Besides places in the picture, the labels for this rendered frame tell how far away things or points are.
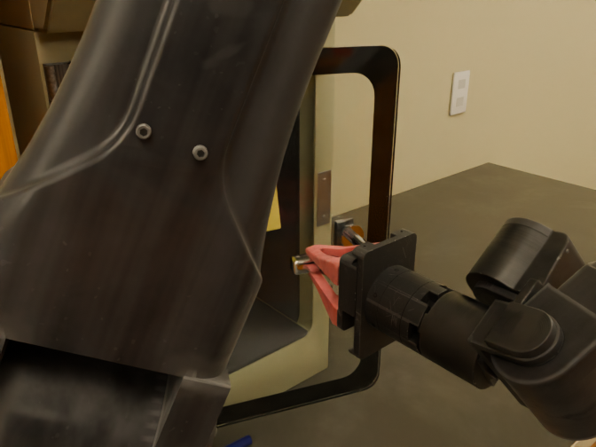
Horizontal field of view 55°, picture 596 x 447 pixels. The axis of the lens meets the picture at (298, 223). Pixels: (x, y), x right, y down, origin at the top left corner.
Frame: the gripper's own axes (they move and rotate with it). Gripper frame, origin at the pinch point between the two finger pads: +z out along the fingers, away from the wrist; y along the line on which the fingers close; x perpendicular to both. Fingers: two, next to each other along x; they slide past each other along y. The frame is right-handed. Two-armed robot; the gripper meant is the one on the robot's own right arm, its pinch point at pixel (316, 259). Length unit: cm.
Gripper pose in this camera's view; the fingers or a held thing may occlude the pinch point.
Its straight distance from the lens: 54.7
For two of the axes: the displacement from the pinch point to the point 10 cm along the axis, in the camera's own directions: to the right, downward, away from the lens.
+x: -7.7, 2.5, -5.9
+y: 0.0, -9.2, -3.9
